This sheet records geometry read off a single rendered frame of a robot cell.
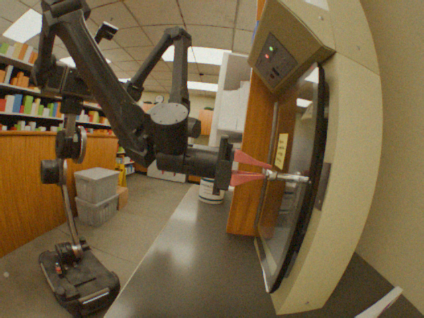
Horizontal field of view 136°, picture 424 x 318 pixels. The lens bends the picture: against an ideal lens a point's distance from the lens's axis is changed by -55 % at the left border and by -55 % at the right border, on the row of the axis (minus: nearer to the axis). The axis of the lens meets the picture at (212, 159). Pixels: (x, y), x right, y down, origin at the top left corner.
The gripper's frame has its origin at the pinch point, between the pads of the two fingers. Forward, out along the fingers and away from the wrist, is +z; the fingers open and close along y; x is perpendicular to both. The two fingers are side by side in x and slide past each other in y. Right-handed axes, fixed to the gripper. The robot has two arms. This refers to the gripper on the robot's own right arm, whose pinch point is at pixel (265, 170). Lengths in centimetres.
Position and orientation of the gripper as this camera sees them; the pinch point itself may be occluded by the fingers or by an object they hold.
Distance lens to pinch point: 35.2
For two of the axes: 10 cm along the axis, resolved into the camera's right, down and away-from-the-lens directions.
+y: 1.5, -9.9, -0.8
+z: 9.9, 1.5, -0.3
